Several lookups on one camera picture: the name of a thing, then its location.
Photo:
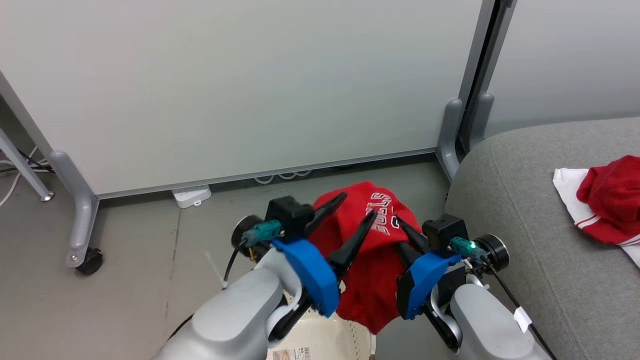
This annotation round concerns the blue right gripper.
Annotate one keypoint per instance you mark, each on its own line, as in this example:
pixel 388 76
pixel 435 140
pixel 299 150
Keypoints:
pixel 422 280

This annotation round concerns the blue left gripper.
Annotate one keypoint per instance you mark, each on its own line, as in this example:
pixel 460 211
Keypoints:
pixel 315 277

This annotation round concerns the red Bulls jersey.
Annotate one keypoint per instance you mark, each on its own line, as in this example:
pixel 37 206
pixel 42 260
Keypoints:
pixel 372 295

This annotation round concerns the red and white garment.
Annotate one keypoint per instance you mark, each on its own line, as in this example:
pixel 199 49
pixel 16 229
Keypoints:
pixel 612 200

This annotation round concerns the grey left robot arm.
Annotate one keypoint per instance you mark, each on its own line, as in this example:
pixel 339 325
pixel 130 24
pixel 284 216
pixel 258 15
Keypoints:
pixel 235 315

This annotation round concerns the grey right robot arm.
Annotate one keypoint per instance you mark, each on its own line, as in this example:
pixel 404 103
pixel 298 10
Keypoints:
pixel 485 325

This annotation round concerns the grey fabric sofa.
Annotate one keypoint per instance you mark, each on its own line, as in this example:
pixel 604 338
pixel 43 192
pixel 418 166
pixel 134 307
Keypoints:
pixel 550 260

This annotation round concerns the cream plastic laundry basket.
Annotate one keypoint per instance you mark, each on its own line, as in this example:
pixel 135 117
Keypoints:
pixel 325 335

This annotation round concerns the short grey partition foot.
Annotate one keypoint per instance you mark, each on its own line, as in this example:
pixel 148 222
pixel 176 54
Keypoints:
pixel 450 140
pixel 481 117

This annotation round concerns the white zip tie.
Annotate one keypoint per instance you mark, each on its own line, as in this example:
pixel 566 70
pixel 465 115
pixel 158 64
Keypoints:
pixel 215 270

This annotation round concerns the barcode label sticker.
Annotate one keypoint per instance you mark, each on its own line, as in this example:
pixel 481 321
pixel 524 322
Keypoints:
pixel 292 354

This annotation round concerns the white power strip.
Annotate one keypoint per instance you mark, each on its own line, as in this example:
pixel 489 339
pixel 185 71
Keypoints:
pixel 191 196

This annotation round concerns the wide white partition panel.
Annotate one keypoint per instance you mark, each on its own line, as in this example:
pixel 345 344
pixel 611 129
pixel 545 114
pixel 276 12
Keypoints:
pixel 235 90

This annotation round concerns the narrow white partition panel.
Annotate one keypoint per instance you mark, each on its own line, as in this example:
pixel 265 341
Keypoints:
pixel 565 55

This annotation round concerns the black caster wheel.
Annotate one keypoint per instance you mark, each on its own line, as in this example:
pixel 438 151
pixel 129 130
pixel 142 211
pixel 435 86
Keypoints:
pixel 90 261

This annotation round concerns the long grey partition foot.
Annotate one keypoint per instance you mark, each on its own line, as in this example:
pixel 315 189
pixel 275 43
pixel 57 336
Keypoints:
pixel 81 220

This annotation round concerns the grey metal table leg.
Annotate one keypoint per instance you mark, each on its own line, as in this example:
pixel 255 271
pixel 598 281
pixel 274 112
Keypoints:
pixel 25 170

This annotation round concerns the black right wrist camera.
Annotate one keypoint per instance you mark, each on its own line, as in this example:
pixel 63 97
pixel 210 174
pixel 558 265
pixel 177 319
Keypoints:
pixel 445 230

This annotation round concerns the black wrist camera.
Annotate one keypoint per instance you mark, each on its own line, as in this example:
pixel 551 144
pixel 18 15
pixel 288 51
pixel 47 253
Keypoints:
pixel 445 230
pixel 290 215

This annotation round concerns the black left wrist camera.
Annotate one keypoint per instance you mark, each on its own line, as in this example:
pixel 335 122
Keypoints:
pixel 290 215

